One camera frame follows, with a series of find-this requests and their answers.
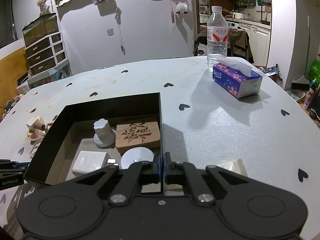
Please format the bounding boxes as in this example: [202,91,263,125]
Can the white knob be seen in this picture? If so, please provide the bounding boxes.
[93,119,116,148]

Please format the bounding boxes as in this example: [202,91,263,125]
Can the black cardboard box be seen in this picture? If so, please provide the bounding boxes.
[24,93,163,189]

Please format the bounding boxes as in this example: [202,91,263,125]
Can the glass fish tank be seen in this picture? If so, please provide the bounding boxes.
[22,13,59,47]

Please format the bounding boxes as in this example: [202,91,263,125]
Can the white power adapter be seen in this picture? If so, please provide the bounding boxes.
[72,151,119,177]

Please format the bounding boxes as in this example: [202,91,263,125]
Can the clear water bottle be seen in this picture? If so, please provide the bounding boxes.
[207,6,228,71]

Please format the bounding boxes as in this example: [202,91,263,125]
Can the purple tissue box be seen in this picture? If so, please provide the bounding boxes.
[211,56,263,99]

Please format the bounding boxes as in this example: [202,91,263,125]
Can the white round tape measure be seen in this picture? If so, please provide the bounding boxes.
[120,147,154,169]

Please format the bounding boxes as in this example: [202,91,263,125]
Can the carved wooden block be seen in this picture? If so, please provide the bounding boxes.
[115,121,161,154]

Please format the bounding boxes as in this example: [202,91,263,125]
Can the white drawer unit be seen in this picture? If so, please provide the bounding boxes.
[24,32,68,75]

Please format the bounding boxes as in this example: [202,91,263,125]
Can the white sheep plush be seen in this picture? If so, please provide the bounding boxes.
[176,2,188,14]

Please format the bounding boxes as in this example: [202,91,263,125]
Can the wooden stamp with white block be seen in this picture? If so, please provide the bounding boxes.
[26,115,46,132]

